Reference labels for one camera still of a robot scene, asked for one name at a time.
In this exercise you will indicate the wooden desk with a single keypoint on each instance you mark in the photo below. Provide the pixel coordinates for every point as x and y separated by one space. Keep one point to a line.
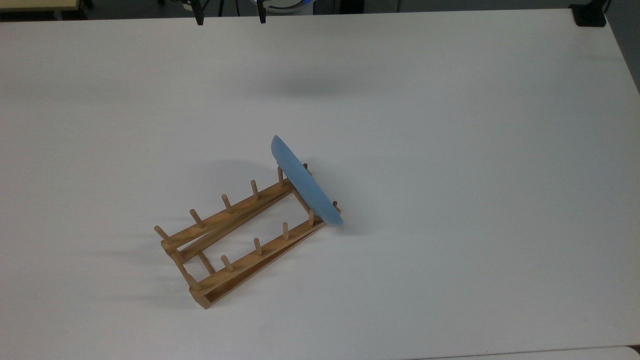
40 5

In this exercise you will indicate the wooden plate rack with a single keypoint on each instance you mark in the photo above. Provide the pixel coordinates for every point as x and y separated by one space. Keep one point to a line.
235 214

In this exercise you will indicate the blue round plate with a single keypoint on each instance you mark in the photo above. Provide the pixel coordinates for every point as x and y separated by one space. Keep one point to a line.
305 182

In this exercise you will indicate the black camera stand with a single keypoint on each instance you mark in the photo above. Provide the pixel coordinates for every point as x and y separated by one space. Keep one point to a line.
590 17

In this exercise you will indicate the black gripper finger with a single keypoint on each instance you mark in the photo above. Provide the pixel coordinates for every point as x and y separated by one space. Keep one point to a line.
261 12
199 12

